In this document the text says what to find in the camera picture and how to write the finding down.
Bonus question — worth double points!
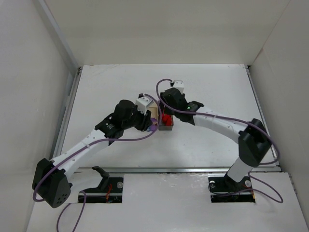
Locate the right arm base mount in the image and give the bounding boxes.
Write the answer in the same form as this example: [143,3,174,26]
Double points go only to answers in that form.
[208,175,255,203]

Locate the aluminium rail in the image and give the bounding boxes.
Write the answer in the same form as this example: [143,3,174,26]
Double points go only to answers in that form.
[33,66,83,196]
[245,65,297,194]
[75,166,282,174]

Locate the amber transparent container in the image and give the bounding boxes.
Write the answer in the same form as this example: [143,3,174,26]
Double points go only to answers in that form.
[148,102,159,125]

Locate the purple lego piece with butterfly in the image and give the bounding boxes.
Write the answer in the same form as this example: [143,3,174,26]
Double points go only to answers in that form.
[147,117,158,132]

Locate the aluminium front rail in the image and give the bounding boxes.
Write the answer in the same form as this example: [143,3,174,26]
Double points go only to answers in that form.
[75,166,282,174]

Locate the aluminium right rail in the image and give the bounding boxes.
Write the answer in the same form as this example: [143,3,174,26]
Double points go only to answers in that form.
[245,65,297,194]

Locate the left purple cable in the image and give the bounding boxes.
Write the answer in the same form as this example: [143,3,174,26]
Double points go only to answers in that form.
[32,93,160,232]

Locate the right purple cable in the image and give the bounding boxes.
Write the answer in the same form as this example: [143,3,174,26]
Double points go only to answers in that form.
[155,78,283,203]

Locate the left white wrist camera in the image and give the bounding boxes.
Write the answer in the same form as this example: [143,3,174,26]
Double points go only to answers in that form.
[135,94,154,115]

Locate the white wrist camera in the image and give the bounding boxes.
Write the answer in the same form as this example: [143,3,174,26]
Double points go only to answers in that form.
[135,94,154,115]
[170,80,184,94]

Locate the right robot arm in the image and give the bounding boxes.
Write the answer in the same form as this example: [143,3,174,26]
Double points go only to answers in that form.
[160,87,271,188]

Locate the grey transparent container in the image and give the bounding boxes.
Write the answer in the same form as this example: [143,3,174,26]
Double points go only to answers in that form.
[158,114,174,131]

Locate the red curved lego brick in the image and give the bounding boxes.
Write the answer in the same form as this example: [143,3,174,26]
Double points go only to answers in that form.
[162,114,172,126]

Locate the aluminium left rail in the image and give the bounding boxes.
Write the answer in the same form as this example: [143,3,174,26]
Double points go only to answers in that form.
[33,66,83,196]

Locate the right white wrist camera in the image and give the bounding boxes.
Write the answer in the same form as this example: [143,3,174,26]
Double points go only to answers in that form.
[170,80,184,94]

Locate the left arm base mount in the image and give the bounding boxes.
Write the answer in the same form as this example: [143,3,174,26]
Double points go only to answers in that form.
[74,166,124,203]

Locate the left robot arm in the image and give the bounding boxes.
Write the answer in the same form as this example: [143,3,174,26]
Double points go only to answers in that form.
[32,96,153,208]

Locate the purple cable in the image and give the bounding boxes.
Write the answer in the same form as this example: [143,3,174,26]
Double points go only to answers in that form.
[32,93,160,232]
[155,78,283,203]

